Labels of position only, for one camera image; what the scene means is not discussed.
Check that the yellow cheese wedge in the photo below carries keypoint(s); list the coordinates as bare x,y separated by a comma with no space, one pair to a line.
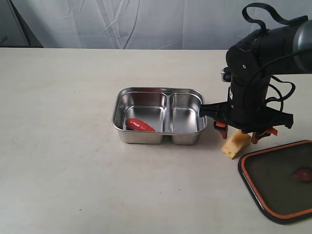
236,144

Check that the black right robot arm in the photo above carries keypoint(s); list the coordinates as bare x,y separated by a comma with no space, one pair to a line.
251,65

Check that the dark transparent lunch box lid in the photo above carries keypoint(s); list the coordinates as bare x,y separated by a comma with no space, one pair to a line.
279,179

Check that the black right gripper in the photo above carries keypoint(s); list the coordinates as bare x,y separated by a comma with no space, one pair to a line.
252,107

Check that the red sausage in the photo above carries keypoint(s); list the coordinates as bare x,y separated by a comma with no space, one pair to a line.
135,124

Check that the white backdrop curtain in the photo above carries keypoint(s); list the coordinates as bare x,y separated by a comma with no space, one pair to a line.
123,24

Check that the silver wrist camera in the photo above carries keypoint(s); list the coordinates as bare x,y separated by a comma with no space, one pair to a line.
226,74

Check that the stainless steel lunch box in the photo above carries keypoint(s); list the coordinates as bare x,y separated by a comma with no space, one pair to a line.
172,112

